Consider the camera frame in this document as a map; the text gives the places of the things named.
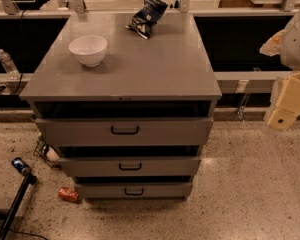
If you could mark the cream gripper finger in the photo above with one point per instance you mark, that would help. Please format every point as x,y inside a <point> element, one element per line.
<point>285,102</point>
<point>273,46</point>

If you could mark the grey top drawer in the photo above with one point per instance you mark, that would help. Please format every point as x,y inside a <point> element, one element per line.
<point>66,132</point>

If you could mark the grey drawer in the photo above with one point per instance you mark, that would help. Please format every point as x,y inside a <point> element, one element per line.
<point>130,166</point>
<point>133,190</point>
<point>66,132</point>

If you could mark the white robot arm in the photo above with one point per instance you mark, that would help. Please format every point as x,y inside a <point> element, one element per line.
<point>290,54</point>

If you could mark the grey middle drawer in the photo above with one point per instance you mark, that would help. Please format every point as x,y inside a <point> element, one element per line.
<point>130,166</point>

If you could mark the grey drawer cabinet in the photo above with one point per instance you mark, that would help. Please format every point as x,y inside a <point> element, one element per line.
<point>166,77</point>

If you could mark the grey bottom drawer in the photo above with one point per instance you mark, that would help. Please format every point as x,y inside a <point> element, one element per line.
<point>133,190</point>

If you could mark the dark crumpled chip bag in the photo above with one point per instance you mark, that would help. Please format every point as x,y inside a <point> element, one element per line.
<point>146,18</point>

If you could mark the white ceramic bowl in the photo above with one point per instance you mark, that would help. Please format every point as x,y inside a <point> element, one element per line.
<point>89,50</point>

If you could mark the orange soda can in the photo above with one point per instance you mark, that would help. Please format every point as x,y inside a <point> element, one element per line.
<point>68,194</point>

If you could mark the clear plastic water bottle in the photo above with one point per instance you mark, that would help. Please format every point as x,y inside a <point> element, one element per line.
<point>9,65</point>

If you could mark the blue soda can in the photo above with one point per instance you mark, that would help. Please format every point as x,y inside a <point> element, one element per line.
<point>20,166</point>

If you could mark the wire basket with white object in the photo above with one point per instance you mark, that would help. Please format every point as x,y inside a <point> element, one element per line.
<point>46,153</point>

